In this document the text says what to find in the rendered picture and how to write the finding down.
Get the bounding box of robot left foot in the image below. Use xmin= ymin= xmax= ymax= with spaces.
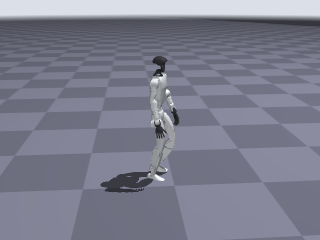
xmin=149 ymin=165 xmax=168 ymax=172

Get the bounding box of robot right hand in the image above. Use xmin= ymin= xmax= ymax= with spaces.
xmin=154 ymin=120 xmax=167 ymax=139

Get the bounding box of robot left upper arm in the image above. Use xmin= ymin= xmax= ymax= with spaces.
xmin=164 ymin=73 xmax=171 ymax=97

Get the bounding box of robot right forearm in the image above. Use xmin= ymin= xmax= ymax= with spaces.
xmin=150 ymin=100 xmax=160 ymax=125

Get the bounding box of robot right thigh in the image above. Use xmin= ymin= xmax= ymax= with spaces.
xmin=150 ymin=119 xmax=166 ymax=155

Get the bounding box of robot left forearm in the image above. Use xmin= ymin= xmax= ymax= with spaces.
xmin=165 ymin=94 xmax=176 ymax=112

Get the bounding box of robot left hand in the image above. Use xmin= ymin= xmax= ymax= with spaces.
xmin=171 ymin=107 xmax=179 ymax=125

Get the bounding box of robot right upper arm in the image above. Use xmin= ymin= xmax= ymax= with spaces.
xmin=149 ymin=78 xmax=159 ymax=105

